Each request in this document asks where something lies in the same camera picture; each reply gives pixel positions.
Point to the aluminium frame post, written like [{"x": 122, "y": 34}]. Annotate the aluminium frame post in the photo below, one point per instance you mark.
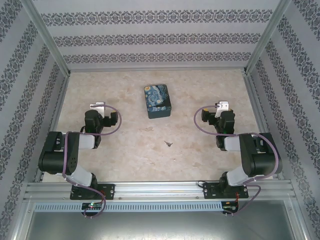
[
  {"x": 268, "y": 35},
  {"x": 45, "y": 37}
]

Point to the left wrist camera box silver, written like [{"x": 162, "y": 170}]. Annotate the left wrist camera box silver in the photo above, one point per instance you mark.
[{"x": 98, "y": 106}]

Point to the aluminium table side rail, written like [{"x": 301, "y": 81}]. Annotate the aluminium table side rail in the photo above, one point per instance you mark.
[
  {"x": 260, "y": 112},
  {"x": 53, "y": 125}
]

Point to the black base plate left arm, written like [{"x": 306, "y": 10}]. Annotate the black base plate left arm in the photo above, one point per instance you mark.
[{"x": 108, "y": 192}]

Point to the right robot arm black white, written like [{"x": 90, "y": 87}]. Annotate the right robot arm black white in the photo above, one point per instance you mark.
[{"x": 262, "y": 157}]

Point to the starry night tin box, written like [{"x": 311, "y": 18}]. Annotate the starry night tin box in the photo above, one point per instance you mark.
[{"x": 157, "y": 101}]

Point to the grey sheet metal panel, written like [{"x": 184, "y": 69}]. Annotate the grey sheet metal panel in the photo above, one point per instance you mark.
[{"x": 160, "y": 225}]

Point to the small circuit board blue light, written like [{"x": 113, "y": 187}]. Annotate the small circuit board blue light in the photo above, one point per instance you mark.
[{"x": 230, "y": 207}]

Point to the small circuit board green light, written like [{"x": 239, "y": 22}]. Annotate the small circuit board green light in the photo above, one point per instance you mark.
[{"x": 92, "y": 206}]

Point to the right wrist camera box silver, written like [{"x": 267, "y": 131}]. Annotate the right wrist camera box silver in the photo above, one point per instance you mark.
[{"x": 223, "y": 105}]

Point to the wrist camera box silver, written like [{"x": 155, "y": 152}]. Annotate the wrist camera box silver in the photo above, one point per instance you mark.
[
  {"x": 98, "y": 106},
  {"x": 223, "y": 105}
]

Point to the aluminium mounting rail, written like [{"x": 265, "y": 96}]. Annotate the aluminium mounting rail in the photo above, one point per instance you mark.
[{"x": 160, "y": 191}]

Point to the black base plate right arm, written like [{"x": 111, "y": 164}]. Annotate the black base plate right arm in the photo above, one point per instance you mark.
[{"x": 210, "y": 191}]

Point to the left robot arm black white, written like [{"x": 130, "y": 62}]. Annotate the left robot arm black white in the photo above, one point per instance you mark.
[{"x": 57, "y": 155}]

